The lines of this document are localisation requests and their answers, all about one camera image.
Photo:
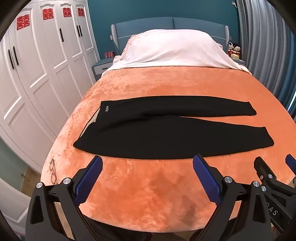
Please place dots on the small doll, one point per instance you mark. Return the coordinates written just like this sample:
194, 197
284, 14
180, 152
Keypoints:
236, 49
230, 48

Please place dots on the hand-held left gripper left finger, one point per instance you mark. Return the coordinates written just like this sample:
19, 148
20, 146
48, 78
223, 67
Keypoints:
89, 178

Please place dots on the blue nightstand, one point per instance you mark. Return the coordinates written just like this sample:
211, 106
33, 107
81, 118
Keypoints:
241, 63
101, 67

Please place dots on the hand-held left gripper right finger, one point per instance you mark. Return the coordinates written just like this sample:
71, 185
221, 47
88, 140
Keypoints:
207, 179

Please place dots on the red paper decal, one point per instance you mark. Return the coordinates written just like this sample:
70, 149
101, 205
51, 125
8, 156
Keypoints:
66, 12
48, 13
80, 12
23, 23

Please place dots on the white cabinet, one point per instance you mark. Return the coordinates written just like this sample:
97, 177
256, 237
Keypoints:
11, 204

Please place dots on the white panelled wardrobe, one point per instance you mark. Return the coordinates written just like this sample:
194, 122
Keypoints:
46, 69

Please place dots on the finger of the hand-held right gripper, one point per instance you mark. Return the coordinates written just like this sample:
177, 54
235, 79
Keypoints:
262, 168
291, 161

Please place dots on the thin-framed eyeglasses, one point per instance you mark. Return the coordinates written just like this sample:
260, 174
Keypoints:
52, 165

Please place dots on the yellow box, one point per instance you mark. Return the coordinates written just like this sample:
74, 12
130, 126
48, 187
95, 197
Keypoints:
235, 56

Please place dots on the grey pleated curtain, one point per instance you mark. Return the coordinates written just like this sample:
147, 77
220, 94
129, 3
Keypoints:
261, 46

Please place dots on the white quilt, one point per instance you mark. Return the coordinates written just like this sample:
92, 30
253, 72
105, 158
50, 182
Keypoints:
173, 48

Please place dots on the black pants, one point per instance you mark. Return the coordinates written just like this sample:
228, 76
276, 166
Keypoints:
161, 129

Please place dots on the blue upholstered headboard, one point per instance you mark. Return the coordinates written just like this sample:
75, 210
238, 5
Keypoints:
143, 26

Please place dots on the row of red boxes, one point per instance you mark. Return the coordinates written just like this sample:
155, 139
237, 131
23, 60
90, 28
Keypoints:
109, 55

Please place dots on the orange plush blanket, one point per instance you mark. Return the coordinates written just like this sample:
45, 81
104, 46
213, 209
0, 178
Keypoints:
148, 185

